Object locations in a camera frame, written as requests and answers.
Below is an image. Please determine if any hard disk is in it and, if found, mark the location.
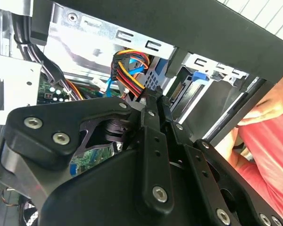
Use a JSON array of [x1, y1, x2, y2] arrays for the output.
[[155, 58, 247, 142]]

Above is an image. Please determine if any blue data wire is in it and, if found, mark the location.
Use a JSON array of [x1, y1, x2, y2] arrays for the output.
[[105, 57, 148, 97]]

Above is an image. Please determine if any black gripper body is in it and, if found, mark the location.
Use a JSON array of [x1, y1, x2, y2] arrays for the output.
[[39, 148, 212, 226]]

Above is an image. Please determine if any multicoloured power wire black plug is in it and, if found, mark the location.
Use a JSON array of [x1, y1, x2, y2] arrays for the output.
[[110, 48, 152, 99]]

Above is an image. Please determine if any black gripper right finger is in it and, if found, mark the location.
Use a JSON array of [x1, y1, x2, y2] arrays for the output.
[[160, 94, 283, 226]]

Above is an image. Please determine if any person's right hand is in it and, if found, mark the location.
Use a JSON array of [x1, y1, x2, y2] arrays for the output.
[[237, 68, 283, 127]]

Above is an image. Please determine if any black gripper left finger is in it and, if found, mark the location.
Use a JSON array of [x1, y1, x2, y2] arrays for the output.
[[0, 87, 175, 215]]

